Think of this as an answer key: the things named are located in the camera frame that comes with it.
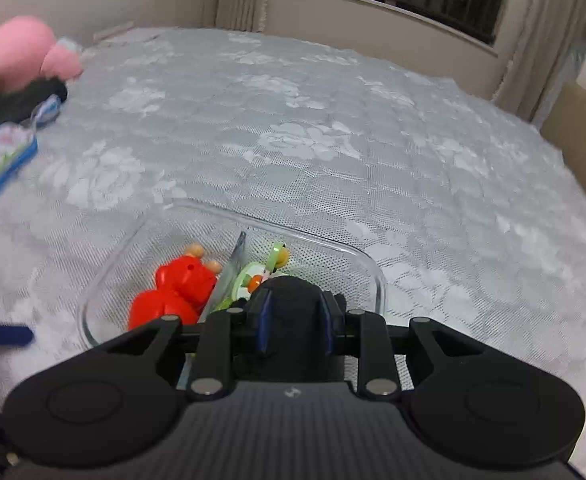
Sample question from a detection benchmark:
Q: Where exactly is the green dinosaur figure toy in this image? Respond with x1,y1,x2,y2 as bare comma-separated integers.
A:
213,243,290,311

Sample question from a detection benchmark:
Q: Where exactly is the red plastic figure toy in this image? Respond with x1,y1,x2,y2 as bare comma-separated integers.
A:
127,243,223,330

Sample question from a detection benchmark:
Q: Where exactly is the black plush cat toy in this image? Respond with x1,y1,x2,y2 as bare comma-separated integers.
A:
233,275,347,382

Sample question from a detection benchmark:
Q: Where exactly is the clear glass divided container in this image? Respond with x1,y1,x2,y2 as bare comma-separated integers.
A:
77,200,386,348

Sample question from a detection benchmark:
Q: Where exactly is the grey floral mattress cover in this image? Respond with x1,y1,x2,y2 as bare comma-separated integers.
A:
0,29,586,475

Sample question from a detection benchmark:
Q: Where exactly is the small blue white pouch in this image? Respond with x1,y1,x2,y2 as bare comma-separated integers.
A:
30,94,62,129

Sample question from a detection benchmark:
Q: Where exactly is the black cloth item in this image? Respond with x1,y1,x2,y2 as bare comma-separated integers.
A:
0,77,68,125

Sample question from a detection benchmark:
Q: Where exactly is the pink plush toy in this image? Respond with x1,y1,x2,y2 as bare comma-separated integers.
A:
0,15,84,93

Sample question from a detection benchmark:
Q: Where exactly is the beige curtain right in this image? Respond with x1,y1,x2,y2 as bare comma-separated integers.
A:
492,0,586,122

